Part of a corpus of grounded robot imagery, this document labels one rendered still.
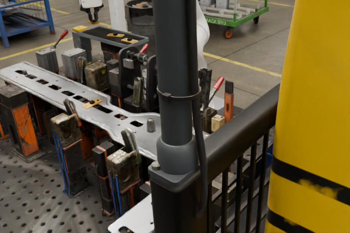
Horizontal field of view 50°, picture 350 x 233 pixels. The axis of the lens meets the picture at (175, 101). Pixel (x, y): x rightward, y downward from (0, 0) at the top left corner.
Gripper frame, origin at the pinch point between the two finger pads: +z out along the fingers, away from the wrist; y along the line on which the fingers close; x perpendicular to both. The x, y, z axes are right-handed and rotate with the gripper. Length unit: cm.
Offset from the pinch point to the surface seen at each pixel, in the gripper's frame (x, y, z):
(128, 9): -212, -103, 55
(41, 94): 22.1, 34.7, 24.0
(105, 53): 9.3, -1.0, 16.4
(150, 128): 76, 8, 23
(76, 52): 9.2, 13.5, 13.0
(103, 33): 3.8, -3.0, 8.0
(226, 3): -267, -280, 85
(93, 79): 26.8, 12.0, 20.9
